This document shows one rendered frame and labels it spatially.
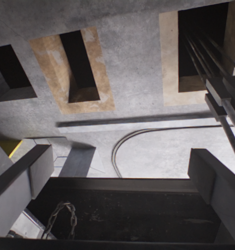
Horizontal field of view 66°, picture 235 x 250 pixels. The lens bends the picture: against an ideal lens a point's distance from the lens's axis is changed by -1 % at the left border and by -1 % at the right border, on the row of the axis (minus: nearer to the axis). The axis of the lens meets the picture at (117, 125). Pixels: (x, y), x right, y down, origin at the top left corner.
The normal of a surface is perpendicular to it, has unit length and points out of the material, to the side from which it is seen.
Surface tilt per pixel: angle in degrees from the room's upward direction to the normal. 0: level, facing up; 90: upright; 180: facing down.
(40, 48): 0
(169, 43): 0
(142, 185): 0
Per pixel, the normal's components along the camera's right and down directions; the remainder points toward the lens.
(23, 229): 0.97, -0.06
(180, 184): -0.15, 0.62
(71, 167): -0.06, -0.78
